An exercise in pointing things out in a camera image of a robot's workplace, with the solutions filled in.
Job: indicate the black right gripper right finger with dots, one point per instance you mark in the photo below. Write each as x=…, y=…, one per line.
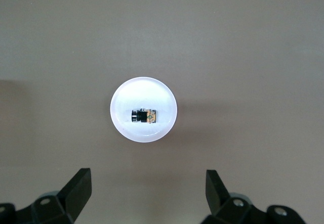
x=225, y=206

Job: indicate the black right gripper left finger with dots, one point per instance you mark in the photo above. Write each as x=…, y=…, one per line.
x=73, y=198

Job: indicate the orange push-button switch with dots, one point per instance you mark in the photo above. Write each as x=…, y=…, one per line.
x=144, y=116

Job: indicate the pale pink round plate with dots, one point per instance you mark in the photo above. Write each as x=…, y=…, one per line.
x=144, y=92

